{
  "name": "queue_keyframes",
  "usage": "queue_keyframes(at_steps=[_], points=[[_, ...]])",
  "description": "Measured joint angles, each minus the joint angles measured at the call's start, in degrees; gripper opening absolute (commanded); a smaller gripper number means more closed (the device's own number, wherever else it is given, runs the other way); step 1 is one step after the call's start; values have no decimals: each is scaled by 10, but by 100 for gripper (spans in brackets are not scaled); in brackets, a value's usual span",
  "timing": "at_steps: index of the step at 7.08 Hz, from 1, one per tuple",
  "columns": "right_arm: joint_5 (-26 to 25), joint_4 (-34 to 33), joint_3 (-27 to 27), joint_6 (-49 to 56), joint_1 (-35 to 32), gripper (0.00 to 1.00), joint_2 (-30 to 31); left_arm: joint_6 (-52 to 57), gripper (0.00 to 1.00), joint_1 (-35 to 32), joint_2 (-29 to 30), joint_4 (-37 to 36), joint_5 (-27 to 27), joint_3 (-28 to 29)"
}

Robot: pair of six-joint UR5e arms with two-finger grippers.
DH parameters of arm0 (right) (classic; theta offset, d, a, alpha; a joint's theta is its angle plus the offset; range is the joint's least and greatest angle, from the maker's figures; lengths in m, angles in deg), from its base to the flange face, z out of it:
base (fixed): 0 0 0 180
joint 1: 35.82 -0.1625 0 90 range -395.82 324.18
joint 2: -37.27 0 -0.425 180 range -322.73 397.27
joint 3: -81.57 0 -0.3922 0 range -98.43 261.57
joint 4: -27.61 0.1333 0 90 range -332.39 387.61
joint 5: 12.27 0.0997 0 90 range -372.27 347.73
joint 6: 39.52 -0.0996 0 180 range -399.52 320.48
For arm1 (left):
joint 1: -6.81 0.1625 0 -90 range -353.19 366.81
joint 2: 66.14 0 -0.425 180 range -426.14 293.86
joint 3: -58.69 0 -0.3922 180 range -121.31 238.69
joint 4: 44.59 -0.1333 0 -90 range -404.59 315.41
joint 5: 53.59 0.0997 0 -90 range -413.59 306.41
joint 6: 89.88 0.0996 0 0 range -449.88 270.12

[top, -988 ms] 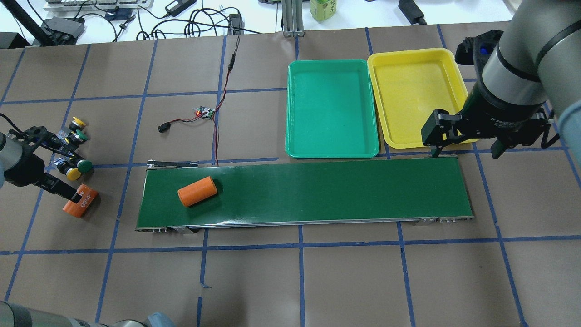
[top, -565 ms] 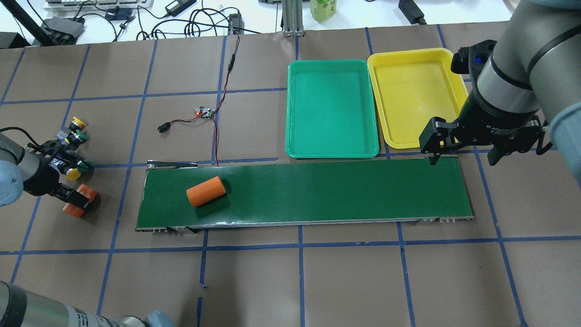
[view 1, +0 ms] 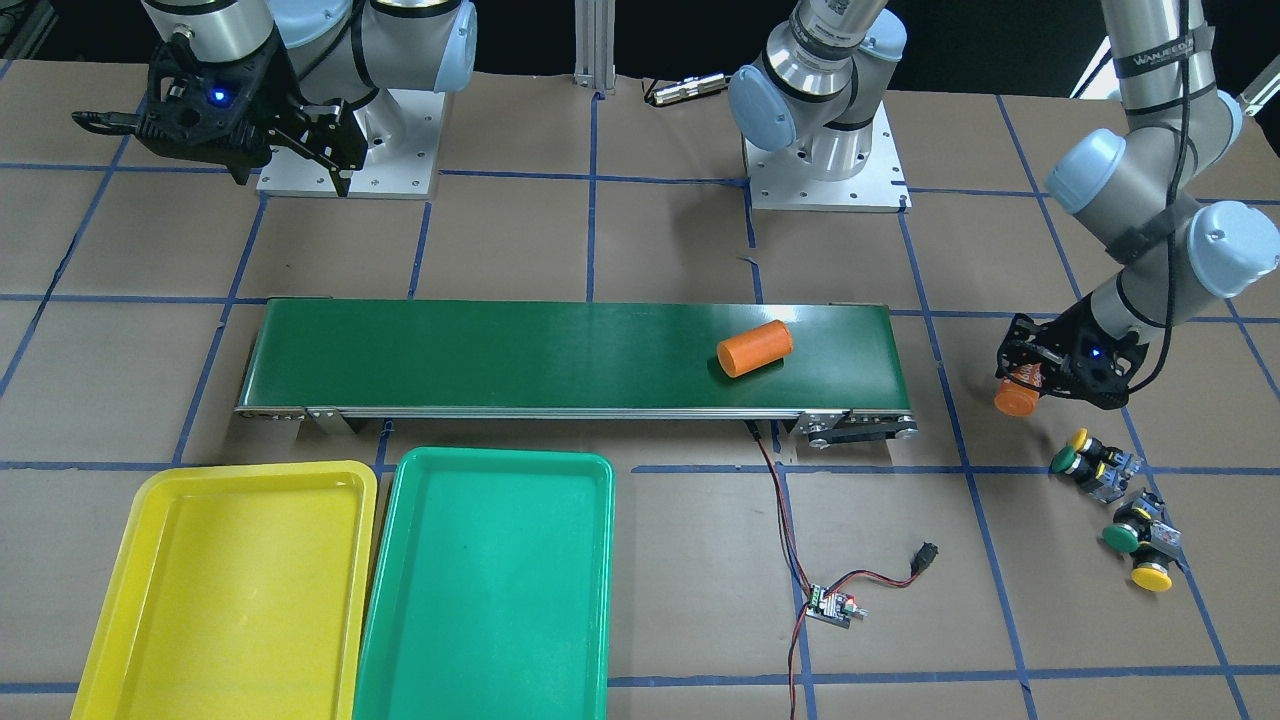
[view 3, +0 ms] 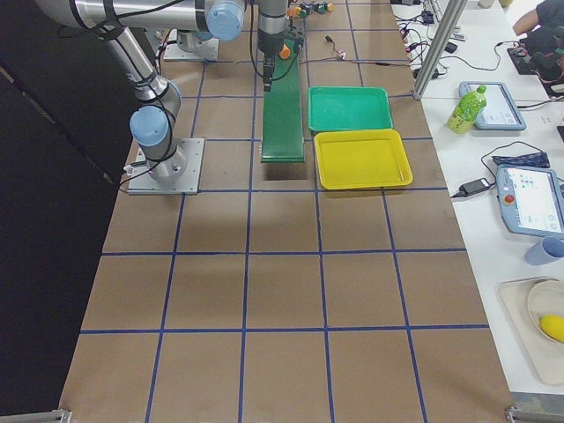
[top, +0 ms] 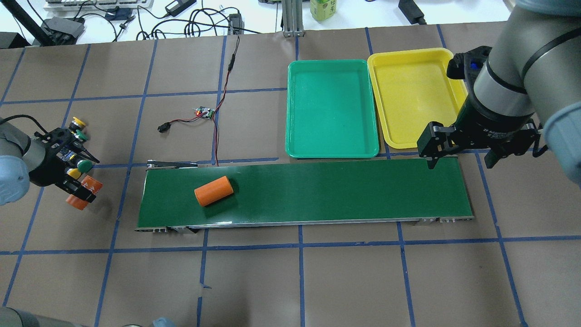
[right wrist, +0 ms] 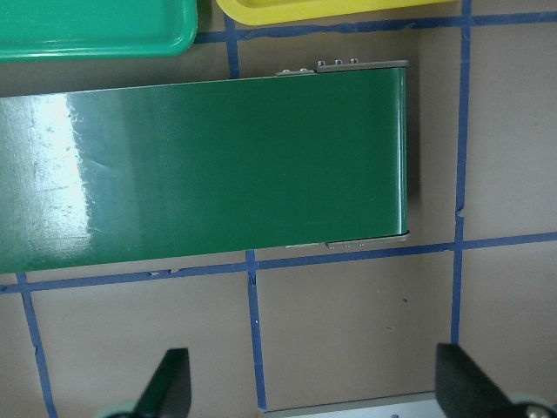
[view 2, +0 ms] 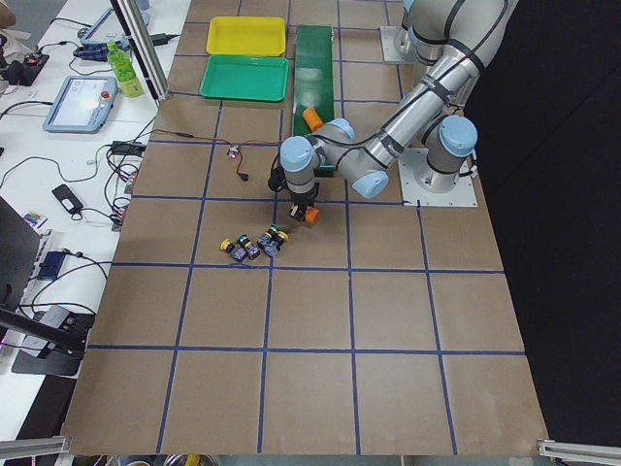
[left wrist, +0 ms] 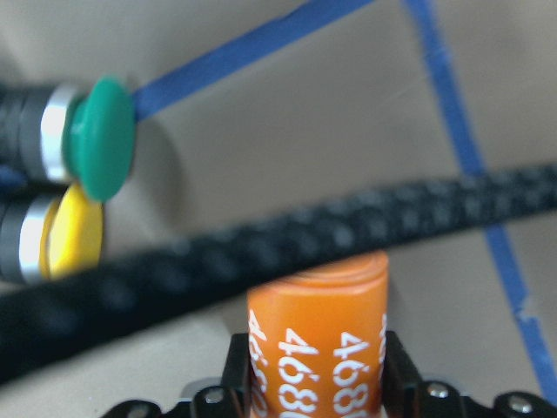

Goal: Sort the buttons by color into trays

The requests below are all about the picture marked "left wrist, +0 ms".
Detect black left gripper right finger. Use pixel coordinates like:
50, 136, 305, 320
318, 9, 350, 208
385, 330, 422, 417

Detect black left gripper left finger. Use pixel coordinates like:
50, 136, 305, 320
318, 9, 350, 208
221, 333, 252, 417

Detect orange cylinder with 4680 print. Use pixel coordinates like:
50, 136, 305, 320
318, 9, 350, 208
247, 251, 389, 417

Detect yellow push button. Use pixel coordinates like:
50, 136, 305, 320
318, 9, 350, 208
1, 184, 104, 285

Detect green push button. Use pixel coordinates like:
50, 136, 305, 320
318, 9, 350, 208
1, 78, 136, 202

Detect black braided cable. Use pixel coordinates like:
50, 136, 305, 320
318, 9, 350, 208
0, 161, 557, 387

